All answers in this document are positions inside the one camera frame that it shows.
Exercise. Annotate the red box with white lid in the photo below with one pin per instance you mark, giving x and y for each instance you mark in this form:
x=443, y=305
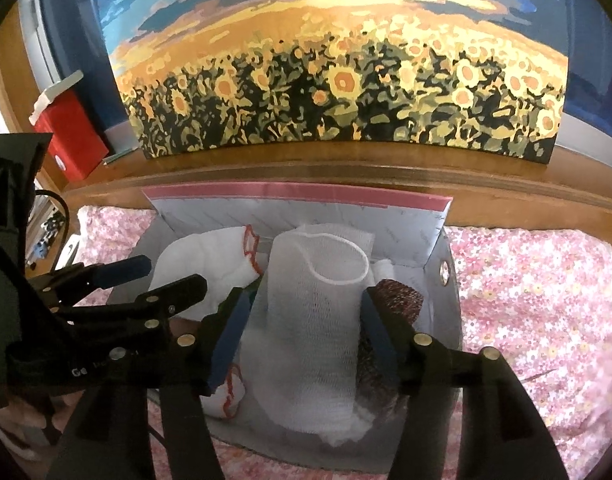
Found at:
x=76, y=135

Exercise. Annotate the pink cardboard shoe box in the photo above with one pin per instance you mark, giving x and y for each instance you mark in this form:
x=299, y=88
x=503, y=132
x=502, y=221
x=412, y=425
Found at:
x=426, y=240

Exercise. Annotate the white sock red trim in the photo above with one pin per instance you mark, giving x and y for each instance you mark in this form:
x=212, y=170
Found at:
x=201, y=260
x=226, y=392

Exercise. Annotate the white mesh cloth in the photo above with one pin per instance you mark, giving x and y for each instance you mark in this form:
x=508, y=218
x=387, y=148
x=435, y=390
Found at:
x=311, y=335

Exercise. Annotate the green pen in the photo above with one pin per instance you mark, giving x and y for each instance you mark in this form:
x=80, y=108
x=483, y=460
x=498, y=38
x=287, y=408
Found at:
x=117, y=156

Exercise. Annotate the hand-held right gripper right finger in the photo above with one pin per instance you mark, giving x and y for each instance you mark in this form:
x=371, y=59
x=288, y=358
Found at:
x=378, y=340

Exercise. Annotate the pile of folded clothes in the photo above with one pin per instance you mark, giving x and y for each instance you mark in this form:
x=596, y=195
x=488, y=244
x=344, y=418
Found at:
x=46, y=240

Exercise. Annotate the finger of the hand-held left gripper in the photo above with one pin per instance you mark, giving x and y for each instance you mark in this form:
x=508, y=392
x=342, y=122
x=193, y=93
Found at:
x=121, y=269
x=176, y=292

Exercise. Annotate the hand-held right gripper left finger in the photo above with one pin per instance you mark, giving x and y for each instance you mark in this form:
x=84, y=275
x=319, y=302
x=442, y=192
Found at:
x=231, y=340

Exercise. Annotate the wooden window seat frame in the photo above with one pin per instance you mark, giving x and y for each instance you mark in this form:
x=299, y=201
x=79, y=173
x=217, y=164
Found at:
x=286, y=172

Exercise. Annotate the sunflower field painting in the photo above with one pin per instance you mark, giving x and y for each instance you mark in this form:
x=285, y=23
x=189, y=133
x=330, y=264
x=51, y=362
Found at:
x=336, y=60

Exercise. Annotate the pink floral blanket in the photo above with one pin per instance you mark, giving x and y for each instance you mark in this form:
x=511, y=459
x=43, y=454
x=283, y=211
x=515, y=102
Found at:
x=536, y=285

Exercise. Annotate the shiny metal object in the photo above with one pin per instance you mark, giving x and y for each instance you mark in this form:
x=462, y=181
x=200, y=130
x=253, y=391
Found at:
x=71, y=252

